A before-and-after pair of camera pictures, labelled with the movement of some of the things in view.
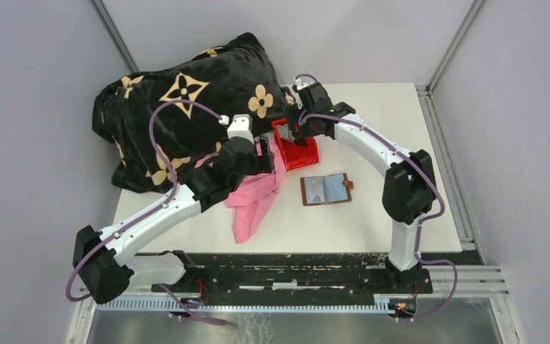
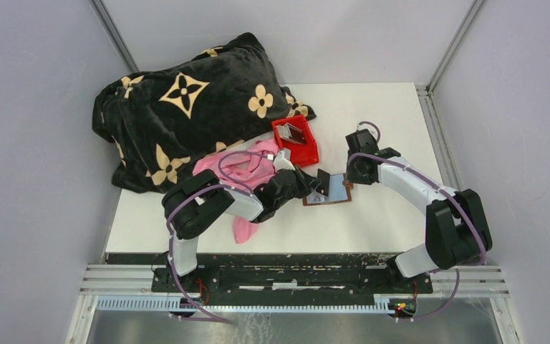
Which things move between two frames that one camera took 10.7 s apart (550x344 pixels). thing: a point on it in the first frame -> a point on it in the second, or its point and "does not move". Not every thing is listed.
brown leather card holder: [328, 189] does not move
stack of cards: [285, 132] does not move
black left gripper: [263, 163] -> [308, 183]
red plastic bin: [296, 156] does not move
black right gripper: [292, 115] -> [352, 177]
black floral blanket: [159, 120] does not move
